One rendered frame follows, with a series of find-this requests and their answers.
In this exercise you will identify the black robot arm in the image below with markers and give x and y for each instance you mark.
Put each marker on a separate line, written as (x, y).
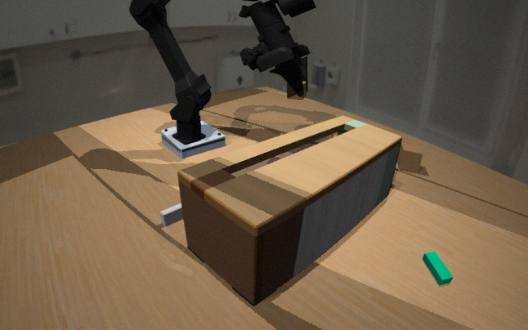
(193, 91)

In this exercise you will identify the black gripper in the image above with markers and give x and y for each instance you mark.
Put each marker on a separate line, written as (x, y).
(285, 55)

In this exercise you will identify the green rectangular block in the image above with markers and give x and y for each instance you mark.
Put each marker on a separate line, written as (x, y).
(437, 268)

